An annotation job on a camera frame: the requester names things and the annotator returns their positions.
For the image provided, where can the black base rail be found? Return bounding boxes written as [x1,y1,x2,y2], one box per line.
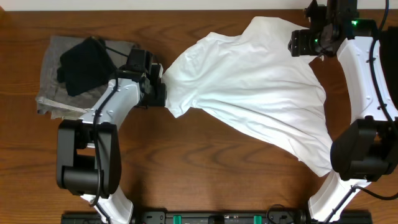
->
[60,208,373,224]

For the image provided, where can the black garment at right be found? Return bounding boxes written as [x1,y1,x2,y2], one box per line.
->
[379,26,398,108]

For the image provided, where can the folded grey trousers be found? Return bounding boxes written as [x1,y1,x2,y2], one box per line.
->
[35,34,139,121]

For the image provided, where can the folded black cloth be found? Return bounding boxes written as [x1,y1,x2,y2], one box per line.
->
[57,37,116,96]

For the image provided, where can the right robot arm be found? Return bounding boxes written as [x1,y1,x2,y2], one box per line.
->
[289,1,397,223]

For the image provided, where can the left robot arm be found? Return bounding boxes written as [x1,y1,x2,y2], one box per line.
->
[56,63,166,223]

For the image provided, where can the white t-shirt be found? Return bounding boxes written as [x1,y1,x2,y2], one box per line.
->
[162,16,332,176]

